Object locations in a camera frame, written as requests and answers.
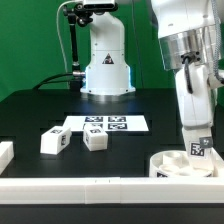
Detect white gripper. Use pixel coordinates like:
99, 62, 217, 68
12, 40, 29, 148
175, 64, 213, 149

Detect white cable on stand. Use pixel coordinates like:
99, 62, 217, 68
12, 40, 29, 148
55, 0, 78, 73

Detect white marker sheet with tags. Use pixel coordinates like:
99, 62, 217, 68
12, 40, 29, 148
63, 115, 149, 132

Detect black cables on table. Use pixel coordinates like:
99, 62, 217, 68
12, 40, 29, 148
32, 73, 75, 90

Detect white front fence bar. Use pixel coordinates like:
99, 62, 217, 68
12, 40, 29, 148
0, 177, 224, 204

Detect white camera on stand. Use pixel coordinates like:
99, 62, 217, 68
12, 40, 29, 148
83, 0, 117, 11

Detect white round stool seat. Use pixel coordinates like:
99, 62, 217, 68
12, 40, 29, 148
149, 150, 224, 178

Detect white left fence piece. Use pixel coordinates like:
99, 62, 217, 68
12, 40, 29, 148
0, 141, 14, 175

